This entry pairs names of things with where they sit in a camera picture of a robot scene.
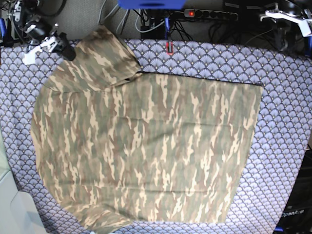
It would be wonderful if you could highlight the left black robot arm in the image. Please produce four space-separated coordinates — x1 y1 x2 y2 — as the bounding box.
277 0 312 16

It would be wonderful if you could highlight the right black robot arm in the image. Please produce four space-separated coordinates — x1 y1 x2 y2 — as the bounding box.
8 0 76 65

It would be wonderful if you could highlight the red black table clamp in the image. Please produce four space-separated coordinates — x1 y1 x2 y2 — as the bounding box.
165 41 174 55

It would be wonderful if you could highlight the blue mount plate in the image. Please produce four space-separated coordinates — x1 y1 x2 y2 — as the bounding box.
118 0 186 9

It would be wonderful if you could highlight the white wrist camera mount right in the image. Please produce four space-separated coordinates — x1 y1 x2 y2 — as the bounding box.
22 36 58 65

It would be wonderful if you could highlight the white plastic bin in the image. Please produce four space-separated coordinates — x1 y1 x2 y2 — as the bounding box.
0 136 47 234

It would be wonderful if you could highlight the black OpenArm box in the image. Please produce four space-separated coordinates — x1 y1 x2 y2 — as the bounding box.
274 149 312 234

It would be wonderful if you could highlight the camouflage T-shirt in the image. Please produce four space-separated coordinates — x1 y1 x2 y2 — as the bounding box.
31 26 263 234

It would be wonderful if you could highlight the black power strip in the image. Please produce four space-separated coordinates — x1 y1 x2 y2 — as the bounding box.
183 9 239 21

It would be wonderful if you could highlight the blue vertical clamp post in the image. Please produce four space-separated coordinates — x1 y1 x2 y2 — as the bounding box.
164 17 170 40

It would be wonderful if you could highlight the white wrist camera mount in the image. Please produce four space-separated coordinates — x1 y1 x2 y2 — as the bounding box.
259 10 312 37
22 36 58 65

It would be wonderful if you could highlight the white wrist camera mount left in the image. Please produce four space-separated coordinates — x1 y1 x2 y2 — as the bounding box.
259 10 312 37

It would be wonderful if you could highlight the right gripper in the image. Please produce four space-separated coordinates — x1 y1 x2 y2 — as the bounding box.
23 17 76 61

